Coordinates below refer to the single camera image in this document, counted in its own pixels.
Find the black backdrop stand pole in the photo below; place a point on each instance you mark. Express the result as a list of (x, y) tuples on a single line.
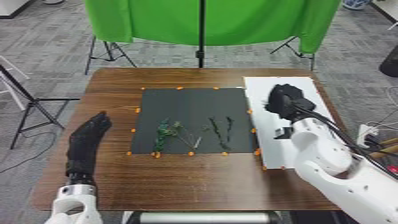
[(201, 33)]

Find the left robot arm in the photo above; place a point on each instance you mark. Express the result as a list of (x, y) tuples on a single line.
[(73, 203)]

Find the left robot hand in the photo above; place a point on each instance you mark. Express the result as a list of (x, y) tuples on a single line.
[(85, 143)]

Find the black tripod legs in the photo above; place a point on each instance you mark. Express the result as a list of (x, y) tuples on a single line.
[(108, 50), (298, 50)]

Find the pale grey bar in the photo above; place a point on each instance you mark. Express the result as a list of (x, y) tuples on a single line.
[(204, 218)]

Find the dark mat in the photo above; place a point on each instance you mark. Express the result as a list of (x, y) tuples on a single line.
[(188, 110)]

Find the white power strip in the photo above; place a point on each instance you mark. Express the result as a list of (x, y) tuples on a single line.
[(366, 133)]

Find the thin-stemmed green sprig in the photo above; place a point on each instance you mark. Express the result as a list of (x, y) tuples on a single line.
[(185, 135)]

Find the dark green sprig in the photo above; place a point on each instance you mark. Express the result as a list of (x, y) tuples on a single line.
[(218, 135), (229, 125)]

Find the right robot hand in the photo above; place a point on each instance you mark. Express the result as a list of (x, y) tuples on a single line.
[(286, 100)]

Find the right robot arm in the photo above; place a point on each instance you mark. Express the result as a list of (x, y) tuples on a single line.
[(337, 166)]

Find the white sheet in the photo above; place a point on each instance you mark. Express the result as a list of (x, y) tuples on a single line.
[(266, 133)]

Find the leafy green sprig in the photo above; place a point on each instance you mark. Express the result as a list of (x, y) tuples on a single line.
[(160, 136)]

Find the black light stand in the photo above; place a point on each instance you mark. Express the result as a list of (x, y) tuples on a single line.
[(32, 103)]

